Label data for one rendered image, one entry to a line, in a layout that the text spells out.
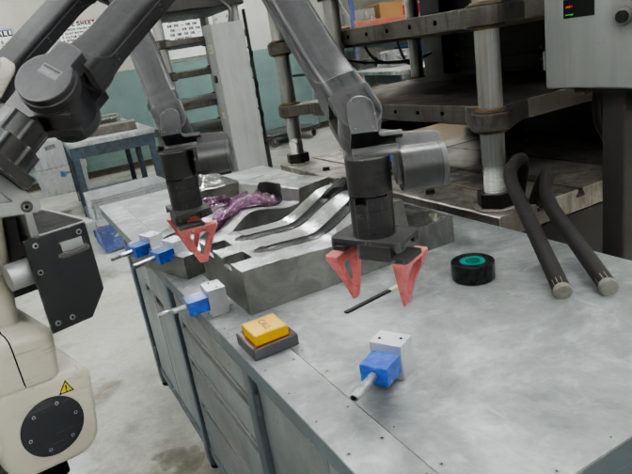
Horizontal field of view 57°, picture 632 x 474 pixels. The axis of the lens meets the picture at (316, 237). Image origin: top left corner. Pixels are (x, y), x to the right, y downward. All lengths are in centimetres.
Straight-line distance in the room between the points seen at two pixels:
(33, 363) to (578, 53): 128
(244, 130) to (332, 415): 486
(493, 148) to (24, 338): 113
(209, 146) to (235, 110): 447
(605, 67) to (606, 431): 90
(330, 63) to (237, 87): 472
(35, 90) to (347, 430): 59
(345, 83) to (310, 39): 9
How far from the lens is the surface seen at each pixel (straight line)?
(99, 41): 91
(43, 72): 87
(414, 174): 73
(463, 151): 205
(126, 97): 837
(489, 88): 153
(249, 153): 559
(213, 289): 113
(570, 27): 152
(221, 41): 550
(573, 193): 173
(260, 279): 110
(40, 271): 102
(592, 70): 149
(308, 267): 114
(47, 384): 109
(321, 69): 81
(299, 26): 86
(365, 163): 72
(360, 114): 75
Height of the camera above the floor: 126
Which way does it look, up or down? 18 degrees down
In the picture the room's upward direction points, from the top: 9 degrees counter-clockwise
